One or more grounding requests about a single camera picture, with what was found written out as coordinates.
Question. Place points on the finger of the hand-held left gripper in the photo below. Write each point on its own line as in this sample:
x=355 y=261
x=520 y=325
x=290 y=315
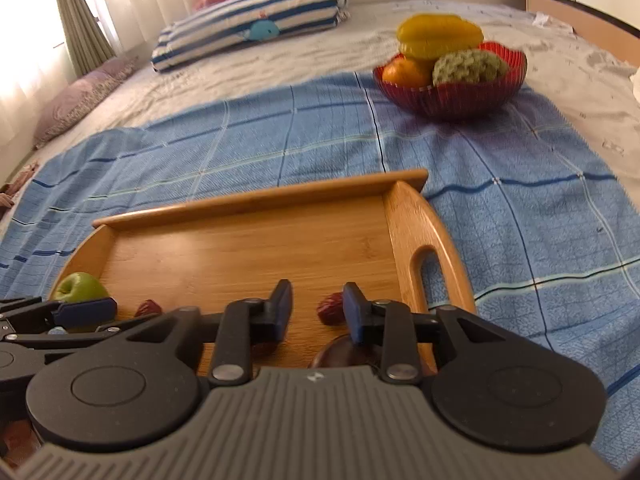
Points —
x=60 y=341
x=82 y=311

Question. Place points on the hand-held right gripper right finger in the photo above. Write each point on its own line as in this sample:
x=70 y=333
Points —
x=352 y=310

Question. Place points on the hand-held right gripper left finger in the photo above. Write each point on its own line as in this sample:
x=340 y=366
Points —
x=285 y=305

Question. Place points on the dark red date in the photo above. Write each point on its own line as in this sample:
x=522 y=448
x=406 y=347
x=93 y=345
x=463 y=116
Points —
x=330 y=310
x=265 y=350
x=147 y=307

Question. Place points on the dark brown round object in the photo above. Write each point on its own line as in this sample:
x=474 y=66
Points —
x=345 y=352

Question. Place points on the brown crumpled cloth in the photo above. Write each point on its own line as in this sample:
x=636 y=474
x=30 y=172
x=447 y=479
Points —
x=15 y=187

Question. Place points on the blue checked blanket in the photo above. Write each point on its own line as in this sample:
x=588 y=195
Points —
x=500 y=185

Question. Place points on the purple patterned pillow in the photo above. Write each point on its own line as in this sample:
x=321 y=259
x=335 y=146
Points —
x=85 y=95

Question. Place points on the red ribbed glass bowl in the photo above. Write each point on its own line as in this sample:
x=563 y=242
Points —
x=450 y=102

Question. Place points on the beige bed sheet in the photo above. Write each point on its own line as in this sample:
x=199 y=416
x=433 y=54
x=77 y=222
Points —
x=300 y=65

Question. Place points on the orange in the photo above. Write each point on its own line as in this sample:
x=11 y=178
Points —
x=405 y=74

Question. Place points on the green custard apple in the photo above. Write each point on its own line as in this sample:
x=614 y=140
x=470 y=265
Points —
x=467 y=67

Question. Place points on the yellow star fruit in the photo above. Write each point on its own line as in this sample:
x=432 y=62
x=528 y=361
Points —
x=440 y=35

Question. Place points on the blue white striped whale pillow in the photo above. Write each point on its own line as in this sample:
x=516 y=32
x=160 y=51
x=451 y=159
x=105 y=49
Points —
x=225 y=20

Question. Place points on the olive green curtain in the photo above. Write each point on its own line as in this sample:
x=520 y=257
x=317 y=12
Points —
x=80 y=15

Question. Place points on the wooden bed frame board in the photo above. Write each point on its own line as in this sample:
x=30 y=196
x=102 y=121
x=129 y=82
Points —
x=590 y=25

